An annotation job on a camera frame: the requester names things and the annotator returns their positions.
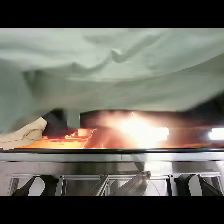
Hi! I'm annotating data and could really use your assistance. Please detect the pale green T-shirt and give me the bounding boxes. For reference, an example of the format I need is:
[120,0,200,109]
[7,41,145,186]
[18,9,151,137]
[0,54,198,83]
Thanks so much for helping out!
[0,28,224,135]

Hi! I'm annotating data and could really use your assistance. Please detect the beige garment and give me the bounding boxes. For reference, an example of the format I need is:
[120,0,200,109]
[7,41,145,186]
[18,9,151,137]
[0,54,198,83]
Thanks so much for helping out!
[0,116,48,150]

